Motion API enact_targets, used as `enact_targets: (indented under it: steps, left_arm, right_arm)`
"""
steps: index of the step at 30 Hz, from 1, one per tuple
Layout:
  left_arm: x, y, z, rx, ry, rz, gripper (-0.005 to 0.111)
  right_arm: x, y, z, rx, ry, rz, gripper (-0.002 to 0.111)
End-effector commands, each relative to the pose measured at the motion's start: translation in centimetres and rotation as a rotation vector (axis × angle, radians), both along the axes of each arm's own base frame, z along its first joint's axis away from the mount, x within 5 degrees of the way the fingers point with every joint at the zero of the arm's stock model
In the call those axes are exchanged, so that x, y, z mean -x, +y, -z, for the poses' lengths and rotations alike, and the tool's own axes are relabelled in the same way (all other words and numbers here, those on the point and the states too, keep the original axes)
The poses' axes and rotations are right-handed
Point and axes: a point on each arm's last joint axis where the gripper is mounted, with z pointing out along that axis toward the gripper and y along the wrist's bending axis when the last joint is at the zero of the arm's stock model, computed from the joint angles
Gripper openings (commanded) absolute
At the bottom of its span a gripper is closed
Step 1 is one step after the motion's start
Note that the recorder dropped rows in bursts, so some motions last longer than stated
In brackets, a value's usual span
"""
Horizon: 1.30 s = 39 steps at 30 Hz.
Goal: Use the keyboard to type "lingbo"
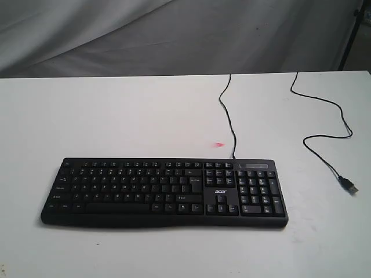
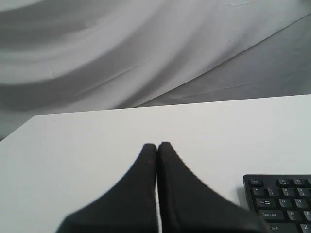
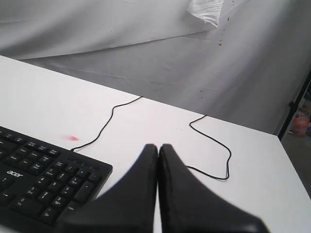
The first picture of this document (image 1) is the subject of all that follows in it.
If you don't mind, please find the grey backdrop cloth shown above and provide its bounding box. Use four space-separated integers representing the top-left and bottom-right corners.
1 1 362 78

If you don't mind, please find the black acer keyboard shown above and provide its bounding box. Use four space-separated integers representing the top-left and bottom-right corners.
41 158 289 228

